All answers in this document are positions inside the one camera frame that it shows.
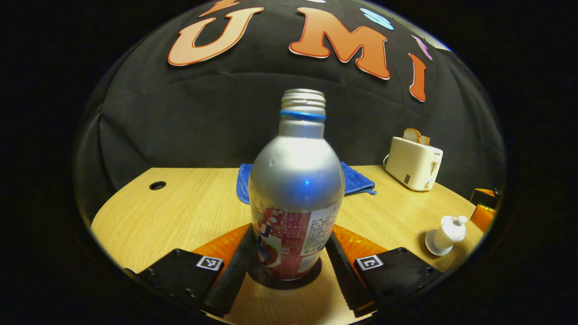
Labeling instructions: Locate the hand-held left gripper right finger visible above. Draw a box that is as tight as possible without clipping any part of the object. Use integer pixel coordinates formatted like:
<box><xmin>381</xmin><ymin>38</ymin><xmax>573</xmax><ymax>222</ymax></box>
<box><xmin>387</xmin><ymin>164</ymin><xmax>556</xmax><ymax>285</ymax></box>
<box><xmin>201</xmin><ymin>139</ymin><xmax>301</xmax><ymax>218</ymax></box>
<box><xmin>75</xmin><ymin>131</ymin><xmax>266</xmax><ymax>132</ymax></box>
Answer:
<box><xmin>325</xmin><ymin>224</ymin><xmax>445</xmax><ymax>318</ymax></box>

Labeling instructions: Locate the white toaster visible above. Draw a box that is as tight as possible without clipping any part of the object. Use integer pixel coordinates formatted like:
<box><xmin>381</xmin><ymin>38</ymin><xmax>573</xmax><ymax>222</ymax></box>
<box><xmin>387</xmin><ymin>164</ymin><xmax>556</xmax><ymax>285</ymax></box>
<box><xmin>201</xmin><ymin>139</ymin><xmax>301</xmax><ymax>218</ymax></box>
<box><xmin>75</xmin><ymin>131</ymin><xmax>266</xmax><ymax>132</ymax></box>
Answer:
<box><xmin>385</xmin><ymin>136</ymin><xmax>444</xmax><ymax>192</ymax></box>

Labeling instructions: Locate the black backdrop cloth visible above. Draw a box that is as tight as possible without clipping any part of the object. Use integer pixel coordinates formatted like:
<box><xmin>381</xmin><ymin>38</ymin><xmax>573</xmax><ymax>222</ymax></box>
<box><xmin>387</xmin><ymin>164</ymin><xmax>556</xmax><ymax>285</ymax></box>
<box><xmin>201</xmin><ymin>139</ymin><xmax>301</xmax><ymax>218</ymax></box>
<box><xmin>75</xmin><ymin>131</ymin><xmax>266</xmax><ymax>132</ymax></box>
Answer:
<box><xmin>75</xmin><ymin>0</ymin><xmax>505</xmax><ymax>222</ymax></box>

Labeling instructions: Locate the white teacup lid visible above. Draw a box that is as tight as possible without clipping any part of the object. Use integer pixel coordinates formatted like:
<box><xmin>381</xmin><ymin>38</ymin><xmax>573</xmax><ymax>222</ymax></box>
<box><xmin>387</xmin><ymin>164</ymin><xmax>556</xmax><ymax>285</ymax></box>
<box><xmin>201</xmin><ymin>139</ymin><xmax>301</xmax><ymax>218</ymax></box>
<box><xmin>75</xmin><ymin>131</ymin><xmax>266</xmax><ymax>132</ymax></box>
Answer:
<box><xmin>440</xmin><ymin>215</ymin><xmax>469</xmax><ymax>241</ymax></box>

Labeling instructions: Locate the white saucer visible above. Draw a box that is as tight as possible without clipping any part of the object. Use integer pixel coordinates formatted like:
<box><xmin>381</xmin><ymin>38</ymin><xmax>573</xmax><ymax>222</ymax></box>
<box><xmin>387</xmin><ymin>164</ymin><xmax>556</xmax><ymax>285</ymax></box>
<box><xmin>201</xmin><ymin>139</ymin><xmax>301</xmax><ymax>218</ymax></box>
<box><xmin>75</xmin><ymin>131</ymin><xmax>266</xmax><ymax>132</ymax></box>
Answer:
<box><xmin>424</xmin><ymin>229</ymin><xmax>453</xmax><ymax>257</ymax></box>

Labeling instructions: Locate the silver water bottle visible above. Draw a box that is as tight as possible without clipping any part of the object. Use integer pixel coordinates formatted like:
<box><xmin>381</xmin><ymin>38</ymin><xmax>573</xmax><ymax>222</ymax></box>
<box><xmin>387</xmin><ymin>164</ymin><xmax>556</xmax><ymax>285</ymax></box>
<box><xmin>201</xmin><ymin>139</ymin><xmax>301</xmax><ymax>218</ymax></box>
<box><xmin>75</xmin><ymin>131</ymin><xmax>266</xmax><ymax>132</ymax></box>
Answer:
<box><xmin>249</xmin><ymin>88</ymin><xmax>346</xmax><ymax>281</ymax></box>

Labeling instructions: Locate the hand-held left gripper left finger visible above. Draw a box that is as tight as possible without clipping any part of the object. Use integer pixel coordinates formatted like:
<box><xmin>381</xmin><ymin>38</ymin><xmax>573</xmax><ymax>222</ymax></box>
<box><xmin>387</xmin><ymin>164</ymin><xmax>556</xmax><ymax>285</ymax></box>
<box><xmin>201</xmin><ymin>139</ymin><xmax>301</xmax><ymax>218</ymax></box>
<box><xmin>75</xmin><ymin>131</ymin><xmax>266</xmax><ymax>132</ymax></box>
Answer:
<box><xmin>124</xmin><ymin>223</ymin><xmax>254</xmax><ymax>318</ymax></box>

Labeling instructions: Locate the blue cloth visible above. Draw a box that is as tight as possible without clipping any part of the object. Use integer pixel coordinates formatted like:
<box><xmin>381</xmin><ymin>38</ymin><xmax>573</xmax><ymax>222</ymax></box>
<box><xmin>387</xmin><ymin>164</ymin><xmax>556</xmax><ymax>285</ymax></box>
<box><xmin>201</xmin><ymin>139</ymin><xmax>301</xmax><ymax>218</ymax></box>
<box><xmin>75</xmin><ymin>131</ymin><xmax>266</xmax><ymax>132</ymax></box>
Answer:
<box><xmin>236</xmin><ymin>162</ymin><xmax>377</xmax><ymax>205</ymax></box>

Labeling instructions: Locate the dark round coaster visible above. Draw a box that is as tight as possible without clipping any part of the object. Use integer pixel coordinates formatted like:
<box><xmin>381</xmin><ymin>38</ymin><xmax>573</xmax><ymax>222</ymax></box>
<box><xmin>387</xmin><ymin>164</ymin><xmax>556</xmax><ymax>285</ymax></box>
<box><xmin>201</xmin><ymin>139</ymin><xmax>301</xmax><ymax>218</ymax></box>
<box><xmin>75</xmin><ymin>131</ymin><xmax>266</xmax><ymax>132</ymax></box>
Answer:
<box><xmin>247</xmin><ymin>257</ymin><xmax>323</xmax><ymax>290</ymax></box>

